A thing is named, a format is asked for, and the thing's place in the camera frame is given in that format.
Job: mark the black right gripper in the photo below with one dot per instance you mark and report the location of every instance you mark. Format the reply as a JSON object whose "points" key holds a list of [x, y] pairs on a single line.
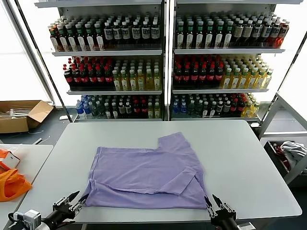
{"points": [[224, 219]]}

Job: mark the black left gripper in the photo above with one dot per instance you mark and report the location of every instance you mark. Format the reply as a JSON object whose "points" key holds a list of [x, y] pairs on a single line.
{"points": [[60, 215]]}

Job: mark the purple printed t-shirt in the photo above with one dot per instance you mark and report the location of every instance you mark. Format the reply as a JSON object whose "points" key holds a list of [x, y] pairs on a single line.
{"points": [[144, 172]]}

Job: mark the grey white clothes pile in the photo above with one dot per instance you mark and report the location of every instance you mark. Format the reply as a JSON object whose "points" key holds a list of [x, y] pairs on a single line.
{"points": [[293, 149]]}

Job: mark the orange fabric bag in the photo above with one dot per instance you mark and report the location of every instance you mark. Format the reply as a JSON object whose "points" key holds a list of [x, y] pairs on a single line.
{"points": [[14, 187]]}

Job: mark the white floor stick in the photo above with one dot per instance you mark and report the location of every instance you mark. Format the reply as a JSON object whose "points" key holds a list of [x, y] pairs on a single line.
{"points": [[38, 141]]}

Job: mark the orange white carton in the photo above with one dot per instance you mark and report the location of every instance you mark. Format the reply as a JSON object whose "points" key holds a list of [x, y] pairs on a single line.
{"points": [[12, 161]]}

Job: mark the black storage bin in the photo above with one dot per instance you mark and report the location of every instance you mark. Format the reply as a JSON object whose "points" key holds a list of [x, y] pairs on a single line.
{"points": [[279, 164]]}

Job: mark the red striped cloth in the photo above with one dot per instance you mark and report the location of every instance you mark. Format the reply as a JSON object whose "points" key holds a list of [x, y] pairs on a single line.
{"points": [[278, 148]]}

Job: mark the small white floor object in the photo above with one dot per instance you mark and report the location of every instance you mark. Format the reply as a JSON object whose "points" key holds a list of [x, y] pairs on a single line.
{"points": [[63, 117]]}

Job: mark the blue water bottle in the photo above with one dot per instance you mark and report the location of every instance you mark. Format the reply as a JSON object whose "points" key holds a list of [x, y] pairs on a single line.
{"points": [[183, 109], [87, 112], [79, 111], [176, 109]]}

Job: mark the green tinted bottle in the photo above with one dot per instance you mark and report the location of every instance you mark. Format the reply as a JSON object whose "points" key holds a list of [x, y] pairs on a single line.
{"points": [[101, 112], [94, 112], [191, 109], [198, 109]]}

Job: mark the open cardboard box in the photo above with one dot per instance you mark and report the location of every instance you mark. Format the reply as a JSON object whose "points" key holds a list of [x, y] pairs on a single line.
{"points": [[14, 124]]}

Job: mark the yellow juice bottle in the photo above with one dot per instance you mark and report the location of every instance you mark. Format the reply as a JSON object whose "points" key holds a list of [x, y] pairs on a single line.
{"points": [[267, 80], [157, 111], [141, 82], [247, 111], [243, 81], [133, 82], [116, 82], [251, 81], [235, 81], [226, 81], [149, 82], [255, 110], [150, 111], [259, 81], [157, 82], [124, 82]]}

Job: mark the red cap cola bottle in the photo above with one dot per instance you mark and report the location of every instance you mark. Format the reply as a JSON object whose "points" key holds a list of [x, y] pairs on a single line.
{"points": [[69, 80], [108, 80], [194, 76], [143, 109], [85, 80], [211, 76], [241, 106], [100, 80], [92, 80], [77, 80], [234, 106], [186, 76], [219, 76], [136, 109], [203, 76], [178, 76]]}

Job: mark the white packing sheets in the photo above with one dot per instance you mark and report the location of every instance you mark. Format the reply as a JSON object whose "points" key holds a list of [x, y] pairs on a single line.
{"points": [[16, 113]]}

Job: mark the grey metal rack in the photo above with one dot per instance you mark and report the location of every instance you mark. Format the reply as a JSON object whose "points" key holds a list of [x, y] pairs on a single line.
{"points": [[269, 115]]}

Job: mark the black slanted pole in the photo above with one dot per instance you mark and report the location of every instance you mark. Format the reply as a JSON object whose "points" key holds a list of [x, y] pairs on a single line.
{"points": [[43, 60], [286, 72]]}

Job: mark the grey metal shelf unit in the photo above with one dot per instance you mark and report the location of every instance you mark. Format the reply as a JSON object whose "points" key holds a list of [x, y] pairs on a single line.
{"points": [[108, 52], [227, 51]]}

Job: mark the green cap dark bottle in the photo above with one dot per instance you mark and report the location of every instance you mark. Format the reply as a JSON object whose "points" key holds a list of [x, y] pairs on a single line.
{"points": [[218, 36], [81, 39], [62, 39], [199, 36], [90, 39], [209, 36], [190, 36], [180, 36], [99, 38], [71, 39], [228, 36]]}

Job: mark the white cap dark bottle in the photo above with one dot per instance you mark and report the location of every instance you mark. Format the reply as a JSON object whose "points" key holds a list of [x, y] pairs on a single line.
{"points": [[155, 32], [136, 33], [108, 33], [125, 33], [145, 33], [117, 33], [266, 32], [257, 32], [275, 32]]}

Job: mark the beige label dark bottle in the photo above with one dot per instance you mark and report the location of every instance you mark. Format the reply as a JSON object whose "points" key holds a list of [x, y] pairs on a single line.
{"points": [[238, 32], [247, 32]]}

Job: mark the red drink bottle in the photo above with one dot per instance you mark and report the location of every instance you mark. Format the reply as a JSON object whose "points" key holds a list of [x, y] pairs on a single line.
{"points": [[284, 32]]}

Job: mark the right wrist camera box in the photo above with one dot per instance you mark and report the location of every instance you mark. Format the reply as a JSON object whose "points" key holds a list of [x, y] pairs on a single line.
{"points": [[245, 226]]}

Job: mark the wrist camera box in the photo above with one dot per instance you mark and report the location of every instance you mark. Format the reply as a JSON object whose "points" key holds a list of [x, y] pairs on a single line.
{"points": [[245, 226], [30, 216]]}

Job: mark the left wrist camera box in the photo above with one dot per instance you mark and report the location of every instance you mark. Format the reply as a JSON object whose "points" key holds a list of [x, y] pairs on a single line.
{"points": [[30, 216]]}

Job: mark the grey slanted window post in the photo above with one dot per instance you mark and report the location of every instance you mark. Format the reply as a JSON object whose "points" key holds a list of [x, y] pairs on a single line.
{"points": [[30, 48]]}

